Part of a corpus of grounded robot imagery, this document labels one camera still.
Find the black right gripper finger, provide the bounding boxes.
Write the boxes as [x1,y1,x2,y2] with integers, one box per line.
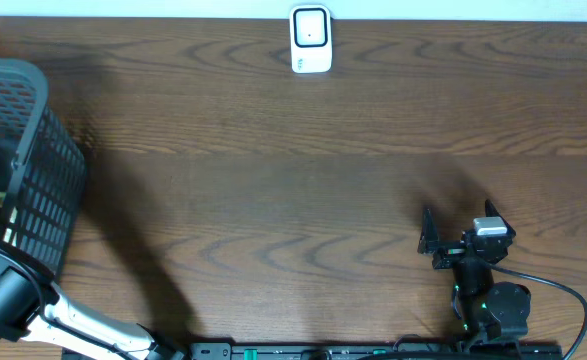
[419,207,439,248]
[484,199,501,217]

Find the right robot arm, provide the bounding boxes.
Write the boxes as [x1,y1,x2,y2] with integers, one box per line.
[418,200,531,353]

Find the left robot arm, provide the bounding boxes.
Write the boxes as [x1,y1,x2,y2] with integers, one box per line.
[0,245,189,359]

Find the white barcode scanner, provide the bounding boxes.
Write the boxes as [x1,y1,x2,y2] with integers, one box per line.
[289,4,333,74]

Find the grey plastic basket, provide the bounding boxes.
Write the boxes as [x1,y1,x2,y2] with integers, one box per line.
[0,58,87,275]

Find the black right camera cable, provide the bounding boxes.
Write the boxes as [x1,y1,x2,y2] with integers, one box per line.
[477,257,587,360]

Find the black camera cable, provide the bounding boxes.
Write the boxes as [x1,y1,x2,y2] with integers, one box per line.
[0,242,139,360]
[477,257,587,360]

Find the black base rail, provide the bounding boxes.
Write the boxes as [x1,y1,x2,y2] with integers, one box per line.
[189,339,563,360]

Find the black left camera cable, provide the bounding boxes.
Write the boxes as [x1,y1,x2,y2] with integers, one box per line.
[0,242,139,360]

